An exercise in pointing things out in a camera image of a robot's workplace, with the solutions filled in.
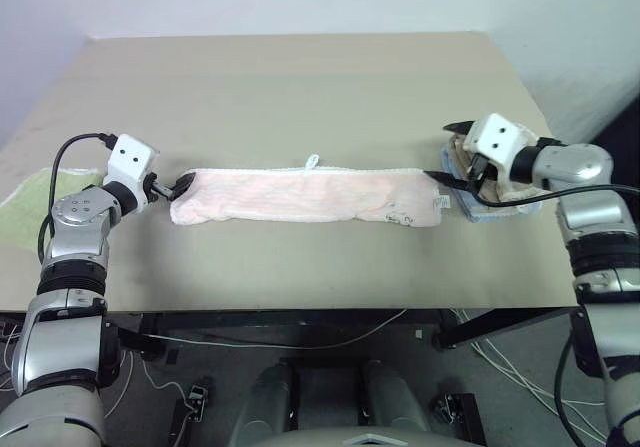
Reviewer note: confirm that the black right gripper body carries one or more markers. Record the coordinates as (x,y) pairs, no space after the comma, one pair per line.
(481,168)

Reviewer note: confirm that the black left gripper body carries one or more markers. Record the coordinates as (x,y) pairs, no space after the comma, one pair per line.
(156,190)

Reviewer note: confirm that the pink towel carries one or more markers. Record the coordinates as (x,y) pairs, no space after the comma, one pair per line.
(305,197)

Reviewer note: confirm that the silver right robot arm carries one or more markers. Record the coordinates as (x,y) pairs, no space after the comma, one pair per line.
(595,217)

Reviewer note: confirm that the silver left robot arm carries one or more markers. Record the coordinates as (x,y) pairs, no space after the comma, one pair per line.
(70,267)

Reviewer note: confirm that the beige folded towel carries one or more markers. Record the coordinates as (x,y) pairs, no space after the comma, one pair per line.
(510,192)

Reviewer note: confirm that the blue folded towel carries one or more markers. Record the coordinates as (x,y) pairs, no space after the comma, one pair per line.
(480,211)

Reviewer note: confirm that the green towel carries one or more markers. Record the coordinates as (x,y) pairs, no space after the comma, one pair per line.
(30,207)

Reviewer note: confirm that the black stand foot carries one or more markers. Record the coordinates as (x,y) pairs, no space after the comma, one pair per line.
(192,402)
(460,412)

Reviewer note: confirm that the grey rounded robot leg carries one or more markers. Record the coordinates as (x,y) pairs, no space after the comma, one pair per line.
(395,407)
(262,407)

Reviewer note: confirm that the grey robot torso top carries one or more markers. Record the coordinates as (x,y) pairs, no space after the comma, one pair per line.
(370,439)

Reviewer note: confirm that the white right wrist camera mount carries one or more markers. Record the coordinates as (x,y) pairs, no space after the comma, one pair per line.
(495,139)

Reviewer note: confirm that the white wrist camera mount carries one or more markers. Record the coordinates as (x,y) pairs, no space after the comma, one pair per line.
(131,159)
(495,139)

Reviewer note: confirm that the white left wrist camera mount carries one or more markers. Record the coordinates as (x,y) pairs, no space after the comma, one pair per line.
(131,159)

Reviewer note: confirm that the black table frame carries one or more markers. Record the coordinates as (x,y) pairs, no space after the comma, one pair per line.
(300,319)

